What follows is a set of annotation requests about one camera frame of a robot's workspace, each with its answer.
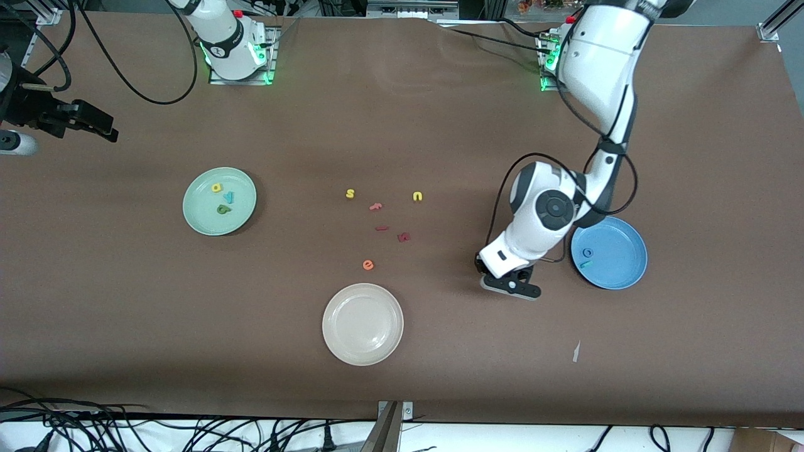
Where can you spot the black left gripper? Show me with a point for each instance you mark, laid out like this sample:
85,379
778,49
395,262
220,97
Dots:
478,266

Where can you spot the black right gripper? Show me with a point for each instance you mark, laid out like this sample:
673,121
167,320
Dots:
32,108

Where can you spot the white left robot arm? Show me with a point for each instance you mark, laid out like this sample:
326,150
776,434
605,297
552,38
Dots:
546,207

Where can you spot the white tape scrap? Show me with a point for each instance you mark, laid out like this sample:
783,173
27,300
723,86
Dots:
576,351

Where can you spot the beige plate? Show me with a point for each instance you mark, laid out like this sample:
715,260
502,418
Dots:
362,324

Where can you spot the blue plate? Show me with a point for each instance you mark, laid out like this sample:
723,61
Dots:
619,257

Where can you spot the green plate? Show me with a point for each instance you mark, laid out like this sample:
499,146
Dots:
207,216

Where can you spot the black power plug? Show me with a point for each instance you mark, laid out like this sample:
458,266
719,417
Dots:
326,437

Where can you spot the orange colourful clutter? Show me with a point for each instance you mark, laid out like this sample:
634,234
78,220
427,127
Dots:
540,5

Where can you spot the cardboard box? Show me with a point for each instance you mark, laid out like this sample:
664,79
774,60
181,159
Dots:
766,439

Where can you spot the aluminium profile rail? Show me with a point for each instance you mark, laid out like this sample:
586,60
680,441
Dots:
776,22
49,17

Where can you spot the metal table bracket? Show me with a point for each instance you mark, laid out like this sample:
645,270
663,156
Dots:
392,427

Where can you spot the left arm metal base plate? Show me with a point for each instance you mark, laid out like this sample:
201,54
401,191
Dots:
548,88

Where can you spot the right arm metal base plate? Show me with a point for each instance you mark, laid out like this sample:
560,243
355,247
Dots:
274,63

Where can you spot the grey metal frame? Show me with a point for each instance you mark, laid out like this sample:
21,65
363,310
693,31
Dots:
411,7

